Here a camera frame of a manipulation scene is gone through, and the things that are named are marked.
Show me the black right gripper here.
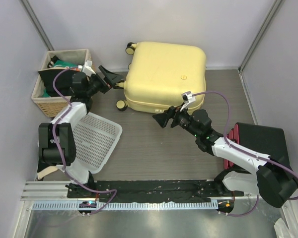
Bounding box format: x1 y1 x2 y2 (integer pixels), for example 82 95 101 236
152 103 200 138

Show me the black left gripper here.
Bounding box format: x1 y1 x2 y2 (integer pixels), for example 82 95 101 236
86 66 123 97

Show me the yellow hard-shell suitcase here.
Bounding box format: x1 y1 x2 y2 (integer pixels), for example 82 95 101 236
116 42 206 114

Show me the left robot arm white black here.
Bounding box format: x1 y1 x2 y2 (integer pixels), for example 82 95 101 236
38 65 123 198

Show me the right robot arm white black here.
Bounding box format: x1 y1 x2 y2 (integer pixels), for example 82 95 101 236
153 106 298 208

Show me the black garment in basket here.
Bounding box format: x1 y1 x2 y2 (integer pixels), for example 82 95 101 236
38 68 88 97

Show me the green printed garment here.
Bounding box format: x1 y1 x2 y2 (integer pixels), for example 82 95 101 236
52 60 83 71

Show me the white perforated plastic basket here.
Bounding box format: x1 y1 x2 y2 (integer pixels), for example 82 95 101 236
62 111 123 180

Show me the woven wicker laundry basket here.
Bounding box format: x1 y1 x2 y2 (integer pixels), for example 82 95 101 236
31 49 92 118

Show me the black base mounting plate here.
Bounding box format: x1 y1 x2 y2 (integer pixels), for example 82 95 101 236
65 179 244 203

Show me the black storage box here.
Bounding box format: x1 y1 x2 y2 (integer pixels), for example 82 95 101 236
237 122 290 168

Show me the crumpled white plastic sheet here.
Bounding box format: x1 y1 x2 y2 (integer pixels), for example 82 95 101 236
274 218 294 238

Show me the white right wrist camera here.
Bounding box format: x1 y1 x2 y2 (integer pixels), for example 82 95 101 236
180 91 196 111

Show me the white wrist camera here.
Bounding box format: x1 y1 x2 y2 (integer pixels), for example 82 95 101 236
180 91 196 111
78 60 95 77

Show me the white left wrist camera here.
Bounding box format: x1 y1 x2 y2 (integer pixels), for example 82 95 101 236
78 60 95 77

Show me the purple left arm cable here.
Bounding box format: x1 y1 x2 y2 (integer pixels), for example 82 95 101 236
52 66 118 216

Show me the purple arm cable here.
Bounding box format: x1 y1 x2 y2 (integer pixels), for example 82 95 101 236
52 66 118 216
192 91 298 217

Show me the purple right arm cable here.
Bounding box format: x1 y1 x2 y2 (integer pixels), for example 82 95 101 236
192 91 298 217

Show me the aluminium rail frame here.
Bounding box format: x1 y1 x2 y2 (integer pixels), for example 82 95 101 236
21 181 250 200

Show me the white slotted cable duct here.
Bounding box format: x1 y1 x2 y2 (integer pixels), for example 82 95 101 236
32 200 218 211

